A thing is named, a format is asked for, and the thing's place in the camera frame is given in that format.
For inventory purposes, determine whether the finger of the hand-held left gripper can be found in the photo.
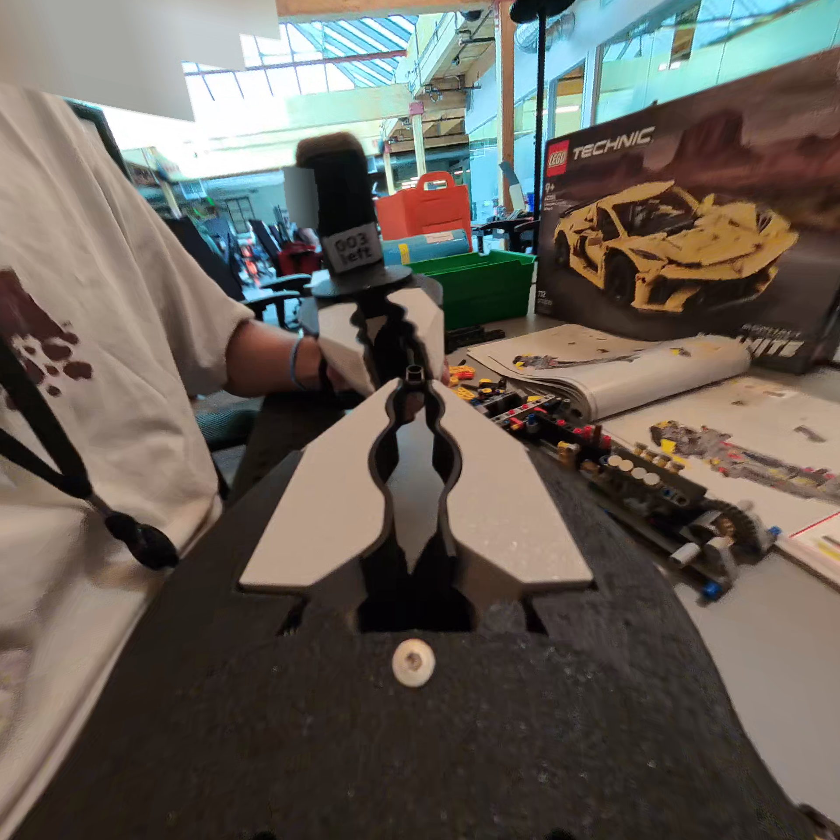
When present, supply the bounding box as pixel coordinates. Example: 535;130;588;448
318;305;395;398
387;287;447;383

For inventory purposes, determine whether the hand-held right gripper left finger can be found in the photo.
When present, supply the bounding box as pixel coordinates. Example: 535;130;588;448
238;377;404;627

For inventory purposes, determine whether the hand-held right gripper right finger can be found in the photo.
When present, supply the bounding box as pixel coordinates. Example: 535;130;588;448
423;381;596;626

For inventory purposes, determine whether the lego car chassis model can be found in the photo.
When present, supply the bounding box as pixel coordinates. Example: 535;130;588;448
472;377;782;601

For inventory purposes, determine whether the lego instruction booklet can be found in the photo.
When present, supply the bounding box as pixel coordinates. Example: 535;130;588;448
467;325;840;588

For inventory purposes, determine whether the person's left forearm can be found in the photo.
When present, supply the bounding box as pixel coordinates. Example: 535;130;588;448
226;320;322;399

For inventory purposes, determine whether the black perforated lego plate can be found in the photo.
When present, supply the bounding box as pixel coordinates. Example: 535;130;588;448
445;328;506;355

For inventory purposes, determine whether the black lego set box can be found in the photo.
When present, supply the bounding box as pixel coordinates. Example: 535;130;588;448
535;49;840;375

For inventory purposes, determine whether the person's left hand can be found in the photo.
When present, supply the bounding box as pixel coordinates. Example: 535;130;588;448
319;354;378;399

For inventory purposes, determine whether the green plastic bin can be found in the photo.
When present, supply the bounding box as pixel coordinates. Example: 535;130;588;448
407;249;536;332

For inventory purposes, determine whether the blue wrapped bundle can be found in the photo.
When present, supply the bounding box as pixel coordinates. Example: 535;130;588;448
381;230;473;265

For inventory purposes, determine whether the orange plastic carrier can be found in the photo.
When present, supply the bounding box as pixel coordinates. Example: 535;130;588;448
375;172;473;244

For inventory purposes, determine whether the black perforated chair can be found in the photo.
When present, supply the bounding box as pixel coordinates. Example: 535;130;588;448
197;394;345;500

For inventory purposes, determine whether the black office chair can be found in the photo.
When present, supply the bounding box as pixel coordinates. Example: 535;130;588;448
164;217;309;329

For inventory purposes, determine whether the black white marker board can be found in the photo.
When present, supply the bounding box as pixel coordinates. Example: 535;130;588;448
66;98;132;178

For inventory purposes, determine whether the wooden support post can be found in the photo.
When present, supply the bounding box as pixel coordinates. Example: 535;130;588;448
495;0;517;211

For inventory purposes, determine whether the black shoulder strap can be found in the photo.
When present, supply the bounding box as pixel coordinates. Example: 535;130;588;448
0;335;179;571

